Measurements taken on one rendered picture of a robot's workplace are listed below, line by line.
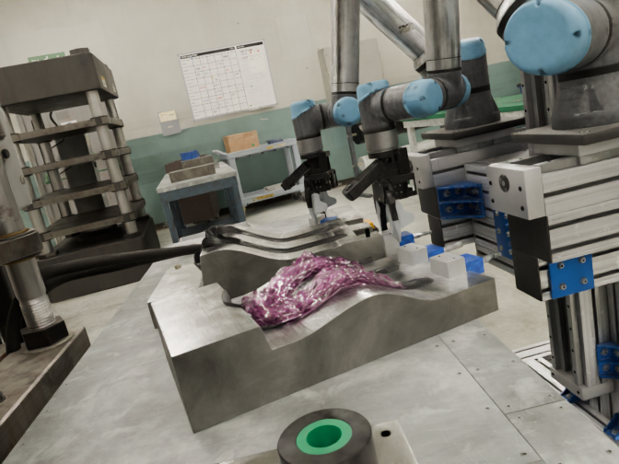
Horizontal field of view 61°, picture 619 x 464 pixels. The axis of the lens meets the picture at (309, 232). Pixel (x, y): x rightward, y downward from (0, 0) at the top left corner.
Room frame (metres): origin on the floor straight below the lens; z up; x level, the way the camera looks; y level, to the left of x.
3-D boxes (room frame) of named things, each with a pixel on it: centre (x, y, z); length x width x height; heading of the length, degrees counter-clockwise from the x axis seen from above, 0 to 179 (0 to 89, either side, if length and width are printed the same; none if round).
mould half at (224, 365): (0.81, 0.01, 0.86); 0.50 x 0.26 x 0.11; 110
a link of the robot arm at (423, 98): (1.13, -0.28, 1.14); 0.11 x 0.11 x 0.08; 40
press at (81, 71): (5.31, 2.07, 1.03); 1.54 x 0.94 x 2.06; 11
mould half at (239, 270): (1.16, 0.11, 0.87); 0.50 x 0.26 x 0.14; 93
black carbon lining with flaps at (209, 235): (1.15, 0.10, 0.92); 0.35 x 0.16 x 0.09; 93
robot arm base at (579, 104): (0.97, -0.57, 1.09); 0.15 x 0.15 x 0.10
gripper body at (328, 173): (1.56, -0.06, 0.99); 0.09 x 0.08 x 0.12; 65
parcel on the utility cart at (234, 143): (7.06, 0.64, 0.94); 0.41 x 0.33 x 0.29; 108
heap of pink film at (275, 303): (0.82, 0.01, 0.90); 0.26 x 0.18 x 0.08; 110
